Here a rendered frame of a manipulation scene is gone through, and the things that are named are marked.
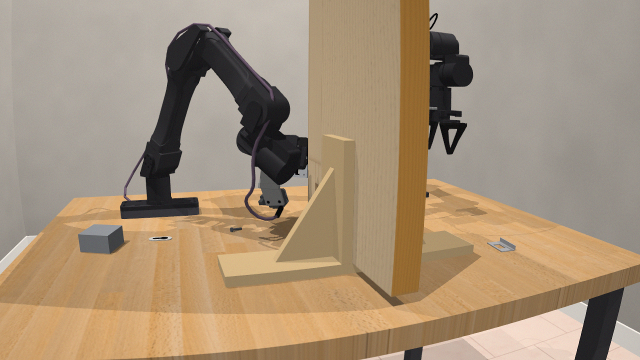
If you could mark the tan wooden door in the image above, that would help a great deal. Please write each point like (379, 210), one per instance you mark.
(368, 139)

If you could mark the grey mortise lock with keyhole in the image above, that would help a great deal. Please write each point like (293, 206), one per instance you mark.
(303, 173)

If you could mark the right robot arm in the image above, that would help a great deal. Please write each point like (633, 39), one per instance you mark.
(189, 58)

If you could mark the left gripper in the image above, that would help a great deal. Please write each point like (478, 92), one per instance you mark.
(439, 113)

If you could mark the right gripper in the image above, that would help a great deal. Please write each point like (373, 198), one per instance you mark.
(270, 190)

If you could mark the grey metal bracket with rectangular hole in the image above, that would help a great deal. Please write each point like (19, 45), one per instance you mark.
(504, 243)

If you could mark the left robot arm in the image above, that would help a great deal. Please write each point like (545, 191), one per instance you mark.
(455, 69)

